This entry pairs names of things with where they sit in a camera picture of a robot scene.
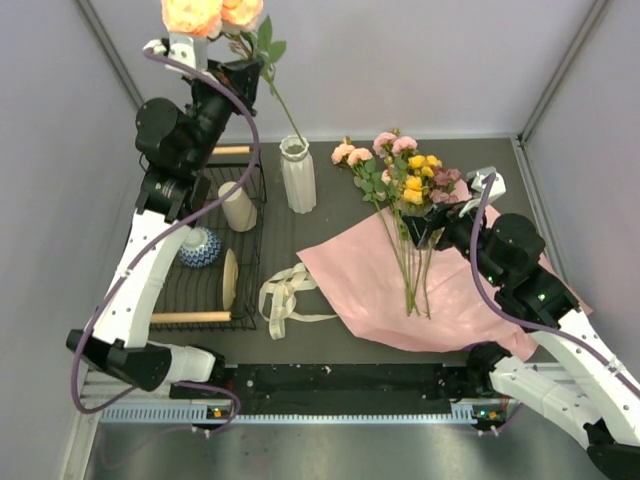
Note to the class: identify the cream printed ribbon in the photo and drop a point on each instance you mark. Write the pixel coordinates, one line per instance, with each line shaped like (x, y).
(277, 300)

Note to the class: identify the cream ceramic plate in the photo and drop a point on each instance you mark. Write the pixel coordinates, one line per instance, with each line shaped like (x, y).
(229, 279)

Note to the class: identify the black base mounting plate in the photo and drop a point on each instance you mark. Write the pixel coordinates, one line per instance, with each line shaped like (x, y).
(431, 380)

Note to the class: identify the black wire basket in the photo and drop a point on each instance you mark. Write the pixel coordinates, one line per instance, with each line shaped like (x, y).
(200, 289)

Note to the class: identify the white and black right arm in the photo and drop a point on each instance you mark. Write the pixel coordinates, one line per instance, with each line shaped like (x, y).
(603, 415)

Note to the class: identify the pink rose stem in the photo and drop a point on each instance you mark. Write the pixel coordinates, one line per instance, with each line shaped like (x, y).
(393, 149)

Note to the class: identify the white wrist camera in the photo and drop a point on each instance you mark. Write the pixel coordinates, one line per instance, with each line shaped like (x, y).
(482, 182)
(186, 49)

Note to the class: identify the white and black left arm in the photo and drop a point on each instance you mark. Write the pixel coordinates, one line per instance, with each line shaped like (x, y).
(177, 145)

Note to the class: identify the pink wrapping paper sheet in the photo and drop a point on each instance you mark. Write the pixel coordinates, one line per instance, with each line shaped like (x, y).
(359, 275)

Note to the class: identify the beige paper cup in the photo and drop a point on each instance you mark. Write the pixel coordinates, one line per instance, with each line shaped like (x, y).
(239, 210)

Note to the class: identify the grey slotted cable duct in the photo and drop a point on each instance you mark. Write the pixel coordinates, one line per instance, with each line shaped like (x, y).
(202, 414)

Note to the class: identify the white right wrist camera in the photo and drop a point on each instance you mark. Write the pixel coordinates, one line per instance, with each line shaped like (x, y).
(482, 182)

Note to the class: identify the mauve rose stem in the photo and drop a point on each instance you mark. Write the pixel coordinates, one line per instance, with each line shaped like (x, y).
(442, 192)

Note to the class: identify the blue white patterned bowl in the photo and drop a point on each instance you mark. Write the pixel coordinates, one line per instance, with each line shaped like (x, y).
(200, 249)

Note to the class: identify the yellow rose stem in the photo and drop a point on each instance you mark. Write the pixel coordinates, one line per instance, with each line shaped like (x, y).
(415, 200)

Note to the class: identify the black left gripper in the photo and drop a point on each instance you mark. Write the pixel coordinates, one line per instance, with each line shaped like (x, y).
(242, 77)

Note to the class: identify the white ribbed ceramic vase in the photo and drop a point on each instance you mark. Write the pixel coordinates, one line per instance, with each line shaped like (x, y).
(298, 173)

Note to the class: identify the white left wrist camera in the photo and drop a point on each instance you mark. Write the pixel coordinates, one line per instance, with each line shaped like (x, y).
(186, 49)

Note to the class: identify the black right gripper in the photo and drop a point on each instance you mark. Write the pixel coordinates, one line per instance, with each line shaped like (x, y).
(447, 216)

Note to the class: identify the peach rose stem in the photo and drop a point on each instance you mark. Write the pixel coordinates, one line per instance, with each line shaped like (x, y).
(363, 163)
(250, 34)

